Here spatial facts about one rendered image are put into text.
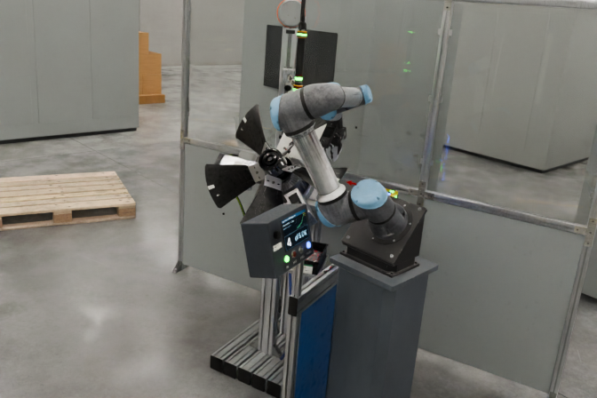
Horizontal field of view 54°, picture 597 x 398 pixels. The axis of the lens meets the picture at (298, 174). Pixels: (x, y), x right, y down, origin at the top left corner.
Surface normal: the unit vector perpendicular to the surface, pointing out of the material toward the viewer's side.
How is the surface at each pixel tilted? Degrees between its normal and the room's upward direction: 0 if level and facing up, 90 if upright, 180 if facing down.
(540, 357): 90
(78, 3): 90
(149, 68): 90
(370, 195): 43
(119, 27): 90
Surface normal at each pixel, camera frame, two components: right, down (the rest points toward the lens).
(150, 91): 0.68, 0.25
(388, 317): 0.00, 0.29
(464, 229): -0.50, 0.21
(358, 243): -0.47, -0.55
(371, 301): -0.71, 0.15
